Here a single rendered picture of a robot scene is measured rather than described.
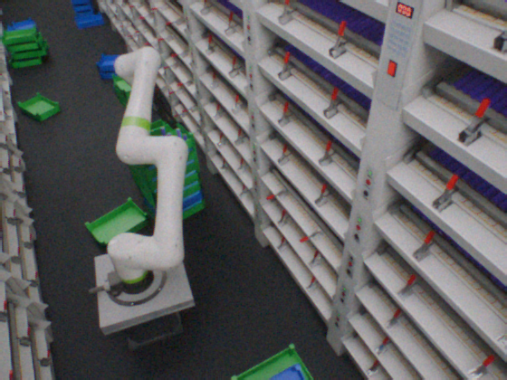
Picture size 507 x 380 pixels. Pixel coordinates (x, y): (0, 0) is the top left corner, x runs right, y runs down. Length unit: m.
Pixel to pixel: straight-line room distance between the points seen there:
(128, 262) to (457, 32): 1.31
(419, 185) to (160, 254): 0.97
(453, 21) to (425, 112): 0.19
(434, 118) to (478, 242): 0.28
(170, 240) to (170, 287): 0.27
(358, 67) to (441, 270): 0.56
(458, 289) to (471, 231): 0.19
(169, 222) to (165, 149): 0.28
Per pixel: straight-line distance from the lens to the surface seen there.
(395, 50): 0.93
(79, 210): 2.72
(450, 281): 1.12
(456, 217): 0.99
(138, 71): 1.81
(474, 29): 0.84
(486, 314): 1.10
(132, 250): 1.61
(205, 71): 2.29
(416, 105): 0.96
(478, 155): 0.87
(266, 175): 1.86
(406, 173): 1.06
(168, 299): 1.74
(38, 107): 3.91
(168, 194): 1.57
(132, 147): 1.62
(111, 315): 1.76
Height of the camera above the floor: 1.79
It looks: 43 degrees down
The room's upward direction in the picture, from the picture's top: 2 degrees counter-clockwise
